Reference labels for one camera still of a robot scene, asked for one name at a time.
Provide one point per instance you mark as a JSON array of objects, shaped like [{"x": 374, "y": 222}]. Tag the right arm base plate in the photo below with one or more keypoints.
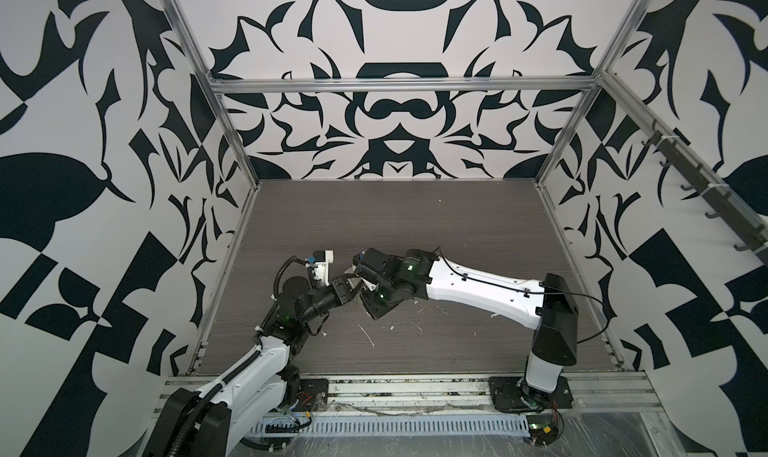
[{"x": 513, "y": 395}]

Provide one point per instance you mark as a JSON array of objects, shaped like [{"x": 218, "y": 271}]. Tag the aluminium front rail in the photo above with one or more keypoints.
[{"x": 593, "y": 392}]

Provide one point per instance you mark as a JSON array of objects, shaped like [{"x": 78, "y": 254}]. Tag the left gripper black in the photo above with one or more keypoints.
[{"x": 340, "y": 290}]

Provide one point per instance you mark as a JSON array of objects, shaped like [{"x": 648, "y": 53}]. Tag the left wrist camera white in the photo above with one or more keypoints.
[{"x": 318, "y": 268}]

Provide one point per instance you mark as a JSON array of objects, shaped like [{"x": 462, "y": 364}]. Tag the small circuit board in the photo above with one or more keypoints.
[{"x": 544, "y": 429}]

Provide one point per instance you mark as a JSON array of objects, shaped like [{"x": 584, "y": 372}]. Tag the white slotted cable duct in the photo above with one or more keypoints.
[{"x": 326, "y": 426}]

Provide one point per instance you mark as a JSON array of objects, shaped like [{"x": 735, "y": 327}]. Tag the wall hook rail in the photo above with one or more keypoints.
[{"x": 701, "y": 181}]

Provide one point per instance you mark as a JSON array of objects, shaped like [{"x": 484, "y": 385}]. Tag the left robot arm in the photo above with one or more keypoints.
[{"x": 213, "y": 419}]

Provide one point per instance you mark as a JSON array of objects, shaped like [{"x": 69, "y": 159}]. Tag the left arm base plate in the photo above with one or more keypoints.
[{"x": 306, "y": 394}]

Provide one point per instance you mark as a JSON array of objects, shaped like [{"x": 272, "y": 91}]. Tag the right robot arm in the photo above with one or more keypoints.
[{"x": 546, "y": 307}]

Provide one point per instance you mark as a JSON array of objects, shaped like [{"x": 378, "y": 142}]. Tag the white remote control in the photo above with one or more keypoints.
[{"x": 352, "y": 286}]

